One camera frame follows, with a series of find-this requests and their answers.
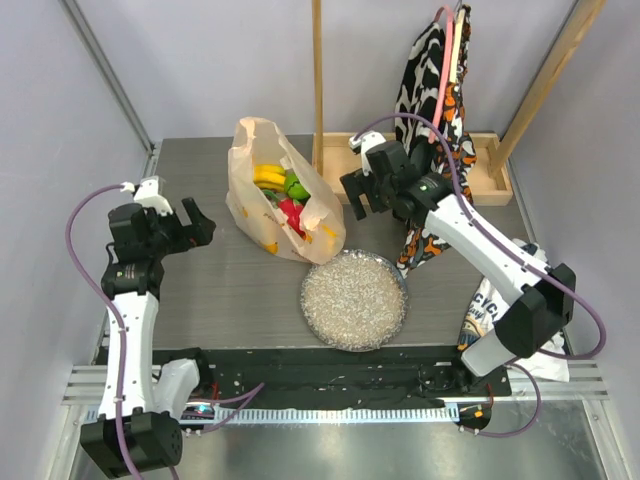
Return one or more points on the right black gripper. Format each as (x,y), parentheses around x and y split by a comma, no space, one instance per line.
(373,185)

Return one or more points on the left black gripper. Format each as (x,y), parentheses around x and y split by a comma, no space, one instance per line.
(198,233)

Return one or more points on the yellow fake banana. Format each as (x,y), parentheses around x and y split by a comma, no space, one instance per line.
(270,177)

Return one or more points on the translucent plastic bag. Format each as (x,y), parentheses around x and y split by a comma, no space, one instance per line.
(259,141)

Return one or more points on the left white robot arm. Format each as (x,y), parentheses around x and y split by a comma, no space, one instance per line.
(138,429)

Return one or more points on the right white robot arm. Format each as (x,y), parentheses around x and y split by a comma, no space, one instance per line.
(538,297)

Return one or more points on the red fake dragon fruit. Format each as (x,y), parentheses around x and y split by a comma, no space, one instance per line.
(292,209)

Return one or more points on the green fake fruit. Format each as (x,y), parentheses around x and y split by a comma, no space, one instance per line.
(294,189)

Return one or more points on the orange patterned dark garment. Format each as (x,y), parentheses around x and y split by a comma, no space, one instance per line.
(421,245)

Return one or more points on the speckled ceramic plate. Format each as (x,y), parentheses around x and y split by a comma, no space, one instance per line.
(356,302)

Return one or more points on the pink clothes hanger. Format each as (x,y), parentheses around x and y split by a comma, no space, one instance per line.
(450,52)

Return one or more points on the zebra print garment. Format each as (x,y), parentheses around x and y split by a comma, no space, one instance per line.
(418,94)

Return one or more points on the wooden rack left pole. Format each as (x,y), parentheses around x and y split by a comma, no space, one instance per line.
(316,11)

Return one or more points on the wooden rack pole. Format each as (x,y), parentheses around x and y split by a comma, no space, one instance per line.
(574,29)
(316,11)

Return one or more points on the wooden rack right pole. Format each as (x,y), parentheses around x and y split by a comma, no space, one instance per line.
(574,29)

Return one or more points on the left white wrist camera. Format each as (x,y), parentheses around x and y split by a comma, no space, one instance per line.
(148,194)

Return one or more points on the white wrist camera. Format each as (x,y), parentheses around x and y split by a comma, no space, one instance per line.
(148,194)
(362,144)

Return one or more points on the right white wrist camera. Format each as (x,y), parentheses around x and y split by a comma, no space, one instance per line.
(362,144)

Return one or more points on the aluminium frame rail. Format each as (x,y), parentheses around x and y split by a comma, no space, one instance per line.
(585,385)

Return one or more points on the black mounting base plate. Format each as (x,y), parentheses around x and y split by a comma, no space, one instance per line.
(397,377)

